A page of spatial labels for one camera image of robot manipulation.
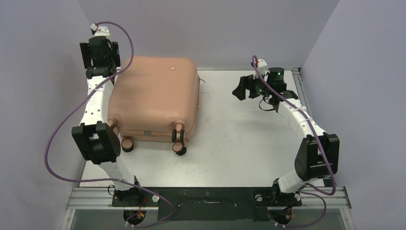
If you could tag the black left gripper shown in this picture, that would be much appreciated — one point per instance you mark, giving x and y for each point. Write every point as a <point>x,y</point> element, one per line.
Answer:
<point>86,50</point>

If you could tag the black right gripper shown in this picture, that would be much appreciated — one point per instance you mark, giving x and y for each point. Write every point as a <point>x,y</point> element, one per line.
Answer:
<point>246,83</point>

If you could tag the pink hard-shell suitcase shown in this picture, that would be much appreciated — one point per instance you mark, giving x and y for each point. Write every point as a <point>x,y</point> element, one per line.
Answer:
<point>156,99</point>

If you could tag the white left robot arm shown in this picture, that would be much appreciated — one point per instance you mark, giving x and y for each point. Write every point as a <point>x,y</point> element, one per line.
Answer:
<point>94,136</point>

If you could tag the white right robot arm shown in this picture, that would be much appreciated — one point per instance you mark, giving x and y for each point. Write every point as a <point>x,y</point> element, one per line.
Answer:
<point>318,153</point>

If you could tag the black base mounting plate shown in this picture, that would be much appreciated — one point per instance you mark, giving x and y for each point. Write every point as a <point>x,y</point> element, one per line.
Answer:
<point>213,203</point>

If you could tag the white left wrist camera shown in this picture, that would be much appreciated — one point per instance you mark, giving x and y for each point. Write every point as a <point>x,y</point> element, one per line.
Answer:
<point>98,30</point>

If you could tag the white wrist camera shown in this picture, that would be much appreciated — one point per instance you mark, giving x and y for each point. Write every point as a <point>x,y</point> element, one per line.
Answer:
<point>98,30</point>
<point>261,65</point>

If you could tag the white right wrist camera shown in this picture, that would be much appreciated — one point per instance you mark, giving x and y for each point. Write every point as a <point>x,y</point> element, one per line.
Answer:
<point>261,65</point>

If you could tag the aluminium front rail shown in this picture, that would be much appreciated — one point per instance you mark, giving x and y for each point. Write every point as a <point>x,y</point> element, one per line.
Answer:
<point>98,198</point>

